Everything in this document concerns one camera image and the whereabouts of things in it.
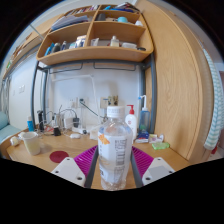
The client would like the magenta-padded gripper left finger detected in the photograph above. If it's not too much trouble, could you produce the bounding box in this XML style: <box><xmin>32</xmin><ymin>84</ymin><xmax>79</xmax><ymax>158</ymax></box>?
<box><xmin>50</xmin><ymin>145</ymin><xmax>100</xmax><ymax>190</ymax></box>

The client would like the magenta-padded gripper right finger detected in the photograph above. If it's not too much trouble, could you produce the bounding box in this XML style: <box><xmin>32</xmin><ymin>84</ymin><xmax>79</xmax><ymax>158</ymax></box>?
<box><xmin>130</xmin><ymin>145</ymin><xmax>176</xmax><ymax>188</ymax></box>

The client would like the clear plastic water bottle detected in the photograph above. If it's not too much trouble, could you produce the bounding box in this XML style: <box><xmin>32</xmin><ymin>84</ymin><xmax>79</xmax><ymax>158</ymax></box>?
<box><xmin>97</xmin><ymin>105</ymin><xmax>134</xmax><ymax>192</ymax></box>

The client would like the flat round red coaster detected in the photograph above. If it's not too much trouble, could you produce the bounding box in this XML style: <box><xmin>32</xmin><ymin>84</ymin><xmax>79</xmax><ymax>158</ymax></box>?
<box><xmin>49</xmin><ymin>150</ymin><xmax>70</xmax><ymax>164</ymax></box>

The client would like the green sponge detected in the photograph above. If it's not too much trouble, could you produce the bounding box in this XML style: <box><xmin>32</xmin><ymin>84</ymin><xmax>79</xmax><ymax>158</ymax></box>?
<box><xmin>151</xmin><ymin>141</ymin><xmax>171</xmax><ymax>151</ymax></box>

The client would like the pink white small box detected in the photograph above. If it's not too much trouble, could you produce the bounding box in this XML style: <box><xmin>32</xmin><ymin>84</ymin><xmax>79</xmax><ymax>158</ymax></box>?
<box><xmin>148</xmin><ymin>133</ymin><xmax>165</xmax><ymax>144</ymax></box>

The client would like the small white oval gadget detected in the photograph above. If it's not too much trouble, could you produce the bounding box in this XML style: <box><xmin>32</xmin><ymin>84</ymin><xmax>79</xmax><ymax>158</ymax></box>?
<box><xmin>69</xmin><ymin>132</ymin><xmax>82</xmax><ymax>140</ymax></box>

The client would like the small blue box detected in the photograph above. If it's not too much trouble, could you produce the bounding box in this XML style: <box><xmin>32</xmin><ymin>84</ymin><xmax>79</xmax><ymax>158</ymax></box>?
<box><xmin>134</xmin><ymin>130</ymin><xmax>150</xmax><ymax>144</ymax></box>

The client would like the white power strip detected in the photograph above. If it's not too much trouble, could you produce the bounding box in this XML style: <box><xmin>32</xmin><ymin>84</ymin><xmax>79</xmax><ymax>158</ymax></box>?
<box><xmin>71</xmin><ymin>125</ymin><xmax>89</xmax><ymax>135</ymax></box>

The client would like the cream ceramic cup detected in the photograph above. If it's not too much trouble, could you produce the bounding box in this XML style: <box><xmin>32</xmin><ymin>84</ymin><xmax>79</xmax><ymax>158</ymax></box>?
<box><xmin>19</xmin><ymin>131</ymin><xmax>42</xmax><ymax>156</ymax></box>

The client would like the white pump bottle red nozzle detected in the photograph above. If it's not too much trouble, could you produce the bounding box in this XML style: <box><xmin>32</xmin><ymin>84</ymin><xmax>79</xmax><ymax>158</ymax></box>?
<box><xmin>124</xmin><ymin>104</ymin><xmax>138</xmax><ymax>141</ymax></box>

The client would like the black upright device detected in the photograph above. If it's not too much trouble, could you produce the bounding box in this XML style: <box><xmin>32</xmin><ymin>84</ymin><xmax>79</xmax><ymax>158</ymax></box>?
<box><xmin>36</xmin><ymin>110</ymin><xmax>45</xmax><ymax>132</ymax></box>

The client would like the blue white tube bottle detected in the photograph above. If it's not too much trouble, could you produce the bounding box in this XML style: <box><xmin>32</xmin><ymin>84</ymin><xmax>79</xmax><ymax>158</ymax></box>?
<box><xmin>26</xmin><ymin>115</ymin><xmax>35</xmax><ymax>132</ymax></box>

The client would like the wrapped bread bun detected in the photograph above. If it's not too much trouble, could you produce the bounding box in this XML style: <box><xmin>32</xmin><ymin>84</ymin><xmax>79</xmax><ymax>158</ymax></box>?
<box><xmin>9</xmin><ymin>135</ymin><xmax>20</xmax><ymax>147</ymax></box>

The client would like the bed with light bedding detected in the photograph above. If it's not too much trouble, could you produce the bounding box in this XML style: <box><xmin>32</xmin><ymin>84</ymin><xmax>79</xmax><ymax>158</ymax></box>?
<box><xmin>0</xmin><ymin>124</ymin><xmax>21</xmax><ymax>144</ymax></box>

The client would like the tree creature figurine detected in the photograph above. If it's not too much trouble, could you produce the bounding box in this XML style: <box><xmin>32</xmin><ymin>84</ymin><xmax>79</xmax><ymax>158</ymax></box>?
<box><xmin>106</xmin><ymin>95</ymin><xmax>120</xmax><ymax>108</ymax></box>

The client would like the teal pillow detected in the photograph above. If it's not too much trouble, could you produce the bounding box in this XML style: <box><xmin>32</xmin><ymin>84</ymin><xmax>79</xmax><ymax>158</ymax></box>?
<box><xmin>0</xmin><ymin>110</ymin><xmax>9</xmax><ymax>131</ymax></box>

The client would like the wooden wardrobe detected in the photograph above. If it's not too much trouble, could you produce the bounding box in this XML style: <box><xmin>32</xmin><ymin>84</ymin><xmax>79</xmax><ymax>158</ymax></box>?
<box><xmin>134</xmin><ymin>0</ymin><xmax>214</xmax><ymax>164</ymax></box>

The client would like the striped hanging towel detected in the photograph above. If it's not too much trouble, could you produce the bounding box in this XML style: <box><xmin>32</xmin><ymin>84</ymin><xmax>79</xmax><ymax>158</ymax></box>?
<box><xmin>203</xmin><ymin>48</ymin><xmax>224</xmax><ymax>151</ymax></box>

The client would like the wooden shelf unit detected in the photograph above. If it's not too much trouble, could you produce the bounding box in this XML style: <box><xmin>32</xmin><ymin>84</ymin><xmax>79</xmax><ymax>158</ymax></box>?
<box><xmin>35</xmin><ymin>2</ymin><xmax>155</xmax><ymax>67</ymax></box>

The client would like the wooden upper bunk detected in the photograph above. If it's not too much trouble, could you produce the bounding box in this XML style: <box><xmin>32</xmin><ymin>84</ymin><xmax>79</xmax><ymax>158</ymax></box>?
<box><xmin>3</xmin><ymin>23</ymin><xmax>51</xmax><ymax>79</ymax></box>

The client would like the white wall outlet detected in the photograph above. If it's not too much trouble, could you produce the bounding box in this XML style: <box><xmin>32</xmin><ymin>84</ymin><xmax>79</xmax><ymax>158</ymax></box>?
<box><xmin>68</xmin><ymin>97</ymin><xmax>88</xmax><ymax>108</ymax></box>

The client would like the grey metal shelf frame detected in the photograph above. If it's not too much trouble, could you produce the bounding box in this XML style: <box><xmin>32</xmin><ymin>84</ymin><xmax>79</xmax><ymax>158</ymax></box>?
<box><xmin>30</xmin><ymin>53</ymin><xmax>158</xmax><ymax>134</ymax></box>

